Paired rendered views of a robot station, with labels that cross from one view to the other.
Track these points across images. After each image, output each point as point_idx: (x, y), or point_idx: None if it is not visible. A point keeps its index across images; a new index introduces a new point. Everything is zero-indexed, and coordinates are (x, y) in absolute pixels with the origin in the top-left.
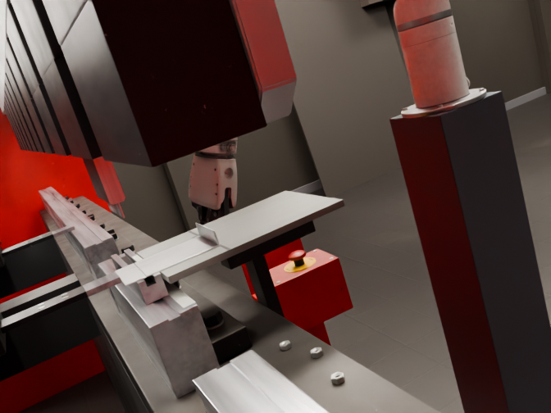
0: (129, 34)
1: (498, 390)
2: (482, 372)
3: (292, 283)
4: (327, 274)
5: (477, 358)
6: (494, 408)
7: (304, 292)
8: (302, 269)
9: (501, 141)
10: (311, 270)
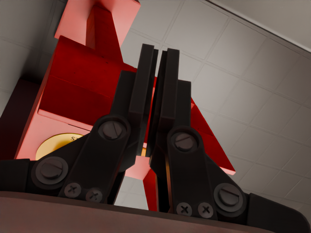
0: None
1: (3, 129)
2: (16, 140)
3: (35, 105)
4: (16, 153)
5: (15, 149)
6: (18, 119)
7: (34, 107)
8: (42, 146)
9: None
10: (20, 145)
